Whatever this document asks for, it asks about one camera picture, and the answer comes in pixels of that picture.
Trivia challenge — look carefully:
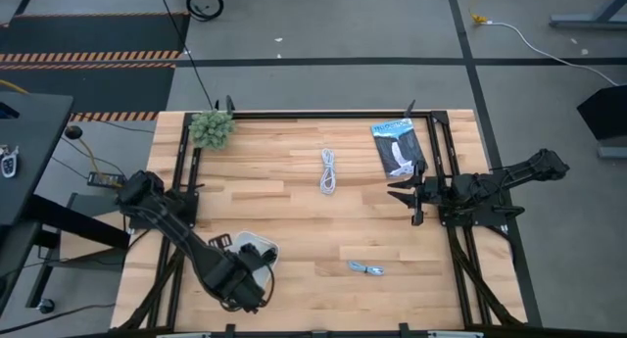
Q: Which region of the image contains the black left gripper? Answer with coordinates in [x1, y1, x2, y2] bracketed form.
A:
[208, 233, 279, 314]

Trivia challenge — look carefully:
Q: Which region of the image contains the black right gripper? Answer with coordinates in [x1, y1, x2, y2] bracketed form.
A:
[386, 159, 455, 227]

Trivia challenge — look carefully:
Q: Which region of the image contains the white plastic bin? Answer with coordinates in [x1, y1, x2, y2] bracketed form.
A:
[227, 229, 280, 293]

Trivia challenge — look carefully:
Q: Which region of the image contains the green artificial plant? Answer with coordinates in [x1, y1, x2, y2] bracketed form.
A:
[188, 109, 237, 151]

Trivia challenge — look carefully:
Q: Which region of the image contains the black power strip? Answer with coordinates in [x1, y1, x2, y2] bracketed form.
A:
[86, 170, 126, 189]

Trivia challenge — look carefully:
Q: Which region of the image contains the black box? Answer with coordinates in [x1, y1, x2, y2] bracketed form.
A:
[576, 83, 627, 142]

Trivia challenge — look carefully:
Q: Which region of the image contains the black hazard-striped floor mat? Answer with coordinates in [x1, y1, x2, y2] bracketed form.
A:
[0, 12, 191, 122]

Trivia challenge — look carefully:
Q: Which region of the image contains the black desk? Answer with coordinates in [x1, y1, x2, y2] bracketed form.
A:
[0, 90, 131, 314]

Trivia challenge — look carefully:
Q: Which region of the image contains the white key fob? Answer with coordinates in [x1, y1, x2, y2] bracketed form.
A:
[0, 144, 21, 179]

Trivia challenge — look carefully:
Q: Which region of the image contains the grey table leg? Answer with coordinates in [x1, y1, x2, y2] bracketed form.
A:
[549, 0, 627, 30]

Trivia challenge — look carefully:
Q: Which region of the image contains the black aluminium table frame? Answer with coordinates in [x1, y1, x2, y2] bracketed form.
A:
[116, 96, 529, 335]

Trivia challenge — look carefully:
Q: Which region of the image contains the white coiled USB-C cable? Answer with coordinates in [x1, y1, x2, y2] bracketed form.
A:
[318, 148, 338, 196]

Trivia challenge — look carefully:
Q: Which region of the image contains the light blue bundled USB-C cable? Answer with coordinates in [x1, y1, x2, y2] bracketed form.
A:
[347, 260, 386, 277]

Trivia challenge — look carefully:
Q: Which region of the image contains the yellow plug cable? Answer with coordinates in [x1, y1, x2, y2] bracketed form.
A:
[467, 0, 490, 25]

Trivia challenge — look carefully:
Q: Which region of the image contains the white floor cable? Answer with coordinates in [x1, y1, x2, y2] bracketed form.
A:
[487, 20, 619, 87]

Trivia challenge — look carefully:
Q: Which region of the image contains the black floor cable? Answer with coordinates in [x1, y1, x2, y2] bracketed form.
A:
[156, 0, 216, 111]

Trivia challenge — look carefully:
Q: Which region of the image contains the coiled black cable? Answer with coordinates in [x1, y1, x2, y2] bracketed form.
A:
[185, 0, 225, 23]

